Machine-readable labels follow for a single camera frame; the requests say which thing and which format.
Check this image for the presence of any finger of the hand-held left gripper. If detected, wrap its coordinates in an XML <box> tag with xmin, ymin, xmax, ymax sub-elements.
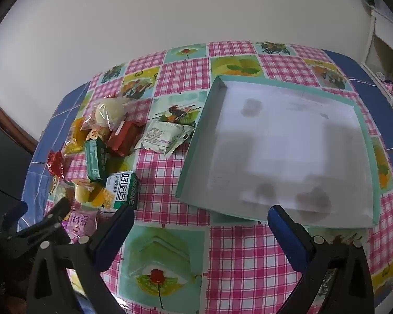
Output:
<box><xmin>2</xmin><ymin>200</ymin><xmax>29</xmax><ymax>233</ymax></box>
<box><xmin>7</xmin><ymin>197</ymin><xmax>72</xmax><ymax>260</ymax></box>

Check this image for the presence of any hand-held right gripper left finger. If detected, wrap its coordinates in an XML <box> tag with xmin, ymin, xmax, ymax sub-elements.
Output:
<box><xmin>26</xmin><ymin>204</ymin><xmax>136</xmax><ymax>314</ymax></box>

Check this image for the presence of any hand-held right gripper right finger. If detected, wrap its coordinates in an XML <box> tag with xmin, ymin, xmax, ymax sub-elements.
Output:
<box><xmin>267</xmin><ymin>204</ymin><xmax>376</xmax><ymax>314</ymax></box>

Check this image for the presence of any pink snack packet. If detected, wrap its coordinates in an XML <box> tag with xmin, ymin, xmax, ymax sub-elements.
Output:
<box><xmin>63</xmin><ymin>210</ymin><xmax>100</xmax><ymax>239</ymax></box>

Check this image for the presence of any yellow jelly cups pack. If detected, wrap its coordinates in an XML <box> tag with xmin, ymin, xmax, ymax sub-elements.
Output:
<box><xmin>73</xmin><ymin>181</ymin><xmax>106</xmax><ymax>207</ymax></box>

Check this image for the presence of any green and white cracker packet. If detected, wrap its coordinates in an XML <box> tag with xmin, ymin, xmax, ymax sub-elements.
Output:
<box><xmin>102</xmin><ymin>170</ymin><xmax>140</xmax><ymax>211</ymax></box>

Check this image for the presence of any small red foil packet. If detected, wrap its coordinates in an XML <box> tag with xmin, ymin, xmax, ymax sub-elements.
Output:
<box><xmin>47</xmin><ymin>150</ymin><xmax>66</xmax><ymax>179</ymax></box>

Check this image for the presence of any yellow snack packet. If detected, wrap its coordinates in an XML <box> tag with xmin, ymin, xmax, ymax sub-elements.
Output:
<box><xmin>63</xmin><ymin>118</ymin><xmax>92</xmax><ymax>156</ymax></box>

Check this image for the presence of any beige red print snack packet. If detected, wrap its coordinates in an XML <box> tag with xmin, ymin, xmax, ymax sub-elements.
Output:
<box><xmin>87</xmin><ymin>126</ymin><xmax>110</xmax><ymax>141</ymax></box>

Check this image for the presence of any teal cardboard box tray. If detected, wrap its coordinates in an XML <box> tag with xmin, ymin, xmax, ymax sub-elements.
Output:
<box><xmin>175</xmin><ymin>75</ymin><xmax>379</xmax><ymax>229</ymax></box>

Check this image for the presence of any dark red snack packet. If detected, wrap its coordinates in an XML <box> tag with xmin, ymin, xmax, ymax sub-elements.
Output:
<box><xmin>106</xmin><ymin>120</ymin><xmax>145</xmax><ymax>158</ymax></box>

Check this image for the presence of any white and green snack packet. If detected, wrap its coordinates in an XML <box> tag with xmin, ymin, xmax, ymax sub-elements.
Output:
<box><xmin>134</xmin><ymin>119</ymin><xmax>194</xmax><ymax>158</ymax></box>

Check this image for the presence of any clear bag with white bun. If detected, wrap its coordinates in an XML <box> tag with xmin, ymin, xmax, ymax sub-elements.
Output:
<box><xmin>85</xmin><ymin>96</ymin><xmax>141</xmax><ymax>138</ymax></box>

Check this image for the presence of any pink round object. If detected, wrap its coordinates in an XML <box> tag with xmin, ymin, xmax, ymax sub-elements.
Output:
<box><xmin>376</xmin><ymin>72</ymin><xmax>393</xmax><ymax>94</ymax></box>

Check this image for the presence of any white shelf unit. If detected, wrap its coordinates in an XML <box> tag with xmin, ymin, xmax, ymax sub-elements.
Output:
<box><xmin>360</xmin><ymin>8</ymin><xmax>393</xmax><ymax>105</ymax></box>

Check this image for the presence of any brown wooden door frame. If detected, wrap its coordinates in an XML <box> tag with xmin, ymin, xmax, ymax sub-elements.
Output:
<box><xmin>0</xmin><ymin>90</ymin><xmax>40</xmax><ymax>154</ymax></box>

